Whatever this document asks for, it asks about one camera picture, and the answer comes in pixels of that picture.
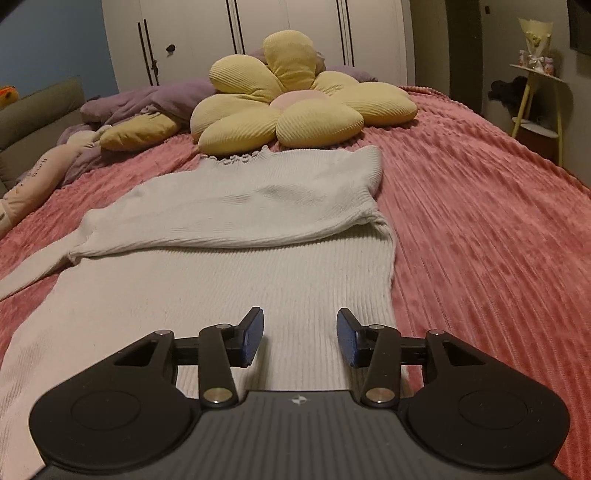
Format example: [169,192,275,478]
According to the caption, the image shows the yellow side shelf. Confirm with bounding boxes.
[508,62,571,168]

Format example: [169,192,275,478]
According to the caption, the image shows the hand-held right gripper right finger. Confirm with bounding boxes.
[336,308,481,408]

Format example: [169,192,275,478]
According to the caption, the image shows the small yellow pillow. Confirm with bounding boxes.
[99,111,184,152]

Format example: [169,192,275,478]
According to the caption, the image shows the white wardrobe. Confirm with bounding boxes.
[100,0,417,97]

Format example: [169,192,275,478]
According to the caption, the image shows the pink plush toy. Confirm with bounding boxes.
[0,124,114,237]

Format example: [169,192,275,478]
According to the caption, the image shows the yellow flower-shaped pillow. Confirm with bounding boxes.
[190,30,419,156]

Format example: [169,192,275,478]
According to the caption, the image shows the grey-green padded headboard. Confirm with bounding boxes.
[0,76,86,198]

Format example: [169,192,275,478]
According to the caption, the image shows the white knit sweater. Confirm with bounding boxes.
[0,145,411,477]

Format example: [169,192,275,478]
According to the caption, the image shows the wrapped flower bouquet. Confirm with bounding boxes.
[517,17,555,73]

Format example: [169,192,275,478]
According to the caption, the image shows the pink ribbed bedspread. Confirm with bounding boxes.
[0,84,591,480]

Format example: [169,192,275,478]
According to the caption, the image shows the purple quilt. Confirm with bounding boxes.
[58,50,378,186]

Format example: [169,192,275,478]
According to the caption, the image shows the dark cloth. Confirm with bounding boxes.
[488,76,530,103]

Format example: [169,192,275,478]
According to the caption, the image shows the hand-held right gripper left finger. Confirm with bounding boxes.
[113,306,265,409]

